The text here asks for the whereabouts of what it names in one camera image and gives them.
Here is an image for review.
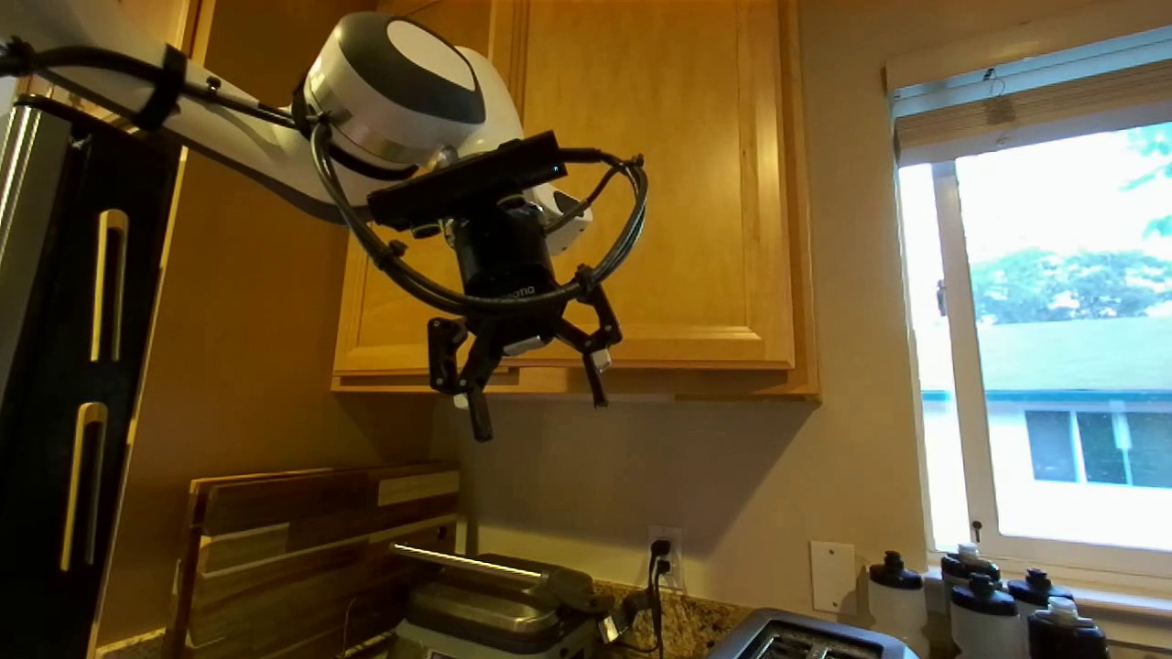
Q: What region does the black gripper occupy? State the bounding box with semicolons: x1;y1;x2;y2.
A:
420;195;629;446

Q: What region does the striped wooden cutting board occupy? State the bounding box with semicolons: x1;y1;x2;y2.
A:
160;456;467;659

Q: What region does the stainless steel toaster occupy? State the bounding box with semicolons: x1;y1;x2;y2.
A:
708;605;926;659

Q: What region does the stainless steel refrigerator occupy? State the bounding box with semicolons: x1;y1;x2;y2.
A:
0;101;80;416

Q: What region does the black slotted panel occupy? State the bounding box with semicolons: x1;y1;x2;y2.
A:
0;112;191;659

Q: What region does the white framed window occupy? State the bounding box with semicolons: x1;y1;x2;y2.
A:
881;23;1172;605

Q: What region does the white window blind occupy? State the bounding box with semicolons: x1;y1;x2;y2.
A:
881;23;1172;168

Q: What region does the small black capped bottle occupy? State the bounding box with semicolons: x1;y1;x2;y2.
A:
1006;565;1080;616

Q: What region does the dark bottle with black cap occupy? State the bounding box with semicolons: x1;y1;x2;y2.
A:
1024;593;1114;659

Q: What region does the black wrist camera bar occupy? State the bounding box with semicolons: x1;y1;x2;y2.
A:
364;132;576;235

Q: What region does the wooden wall cabinet with shelves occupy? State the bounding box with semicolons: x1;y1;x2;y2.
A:
326;0;823;406

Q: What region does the white wall outlet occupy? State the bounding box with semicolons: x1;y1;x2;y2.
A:
646;522;690;581

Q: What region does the black power cord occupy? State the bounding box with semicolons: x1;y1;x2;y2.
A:
648;542;680;659

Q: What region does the white switch plate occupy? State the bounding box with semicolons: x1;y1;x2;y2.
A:
808;538;865;618

